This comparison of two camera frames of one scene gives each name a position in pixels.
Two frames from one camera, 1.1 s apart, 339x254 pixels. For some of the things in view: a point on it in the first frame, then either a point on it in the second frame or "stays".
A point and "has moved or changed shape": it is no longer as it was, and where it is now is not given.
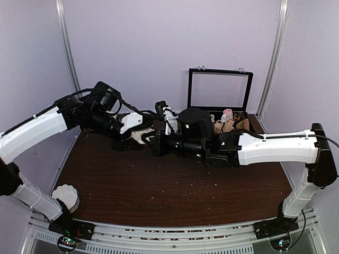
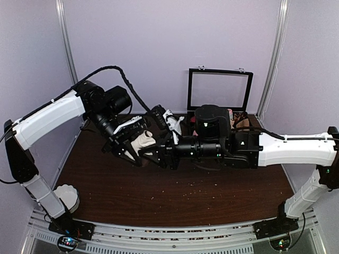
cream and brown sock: x=136 y=135 has moved or changed shape
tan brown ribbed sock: x=243 y=124 stays
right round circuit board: x=281 y=243 stays
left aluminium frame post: x=63 y=26 stays
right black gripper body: x=160 y=150 to x=169 y=155
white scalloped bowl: x=68 y=194 stays
